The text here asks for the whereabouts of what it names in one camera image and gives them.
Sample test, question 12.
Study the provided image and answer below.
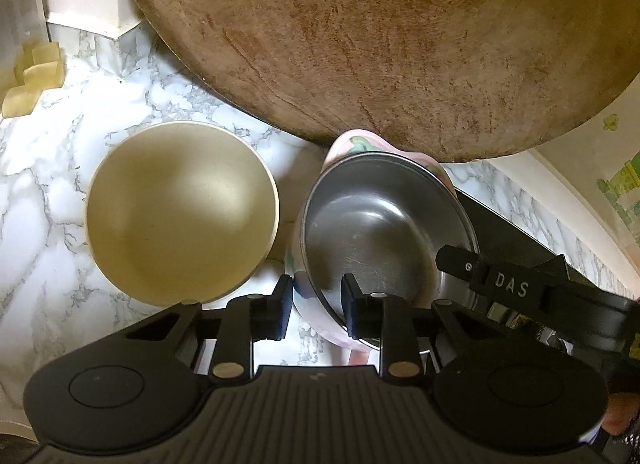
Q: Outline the round wooden cutting board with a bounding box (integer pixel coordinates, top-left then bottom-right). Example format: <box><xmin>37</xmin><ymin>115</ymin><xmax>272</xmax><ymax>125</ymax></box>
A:
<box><xmin>115</xmin><ymin>0</ymin><xmax>640</xmax><ymax>165</ymax></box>

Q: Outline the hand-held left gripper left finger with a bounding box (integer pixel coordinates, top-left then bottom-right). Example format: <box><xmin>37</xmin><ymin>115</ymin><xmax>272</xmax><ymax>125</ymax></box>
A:
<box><xmin>125</xmin><ymin>274</ymin><xmax>296</xmax><ymax>386</ymax></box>

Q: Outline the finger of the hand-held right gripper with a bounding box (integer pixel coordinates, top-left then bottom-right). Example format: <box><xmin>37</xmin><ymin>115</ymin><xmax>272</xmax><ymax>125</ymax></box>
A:
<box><xmin>435</xmin><ymin>244</ymin><xmax>553</xmax><ymax>313</ymax></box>

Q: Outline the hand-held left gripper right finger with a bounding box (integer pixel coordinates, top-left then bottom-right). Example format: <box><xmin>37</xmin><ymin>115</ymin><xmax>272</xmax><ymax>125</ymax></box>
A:
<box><xmin>340</xmin><ymin>274</ymin><xmax>507</xmax><ymax>381</ymax></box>

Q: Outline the cream bowl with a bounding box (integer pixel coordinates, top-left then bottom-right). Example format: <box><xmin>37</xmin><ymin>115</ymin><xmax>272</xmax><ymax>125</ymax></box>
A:
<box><xmin>84</xmin><ymin>121</ymin><xmax>281</xmax><ymax>306</ymax></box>

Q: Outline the black glass gas cooktop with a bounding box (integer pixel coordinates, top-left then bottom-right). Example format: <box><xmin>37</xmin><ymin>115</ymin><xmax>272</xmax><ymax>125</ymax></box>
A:
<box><xmin>449</xmin><ymin>188</ymin><xmax>623</xmax><ymax>309</ymax></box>

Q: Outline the pink steel-lined bowl with handles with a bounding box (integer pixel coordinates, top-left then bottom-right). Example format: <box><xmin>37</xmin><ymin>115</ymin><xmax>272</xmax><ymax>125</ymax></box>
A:
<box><xmin>283</xmin><ymin>129</ymin><xmax>484</xmax><ymax>371</ymax></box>

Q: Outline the person's right hand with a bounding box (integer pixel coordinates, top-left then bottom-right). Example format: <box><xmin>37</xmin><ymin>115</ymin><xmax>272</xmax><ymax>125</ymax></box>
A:
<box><xmin>602</xmin><ymin>390</ymin><xmax>640</xmax><ymax>439</ymax></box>

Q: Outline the cactus print wall sticker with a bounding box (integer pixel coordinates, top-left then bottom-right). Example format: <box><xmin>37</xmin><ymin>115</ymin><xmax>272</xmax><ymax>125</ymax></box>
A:
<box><xmin>527</xmin><ymin>106</ymin><xmax>640</xmax><ymax>257</ymax></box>

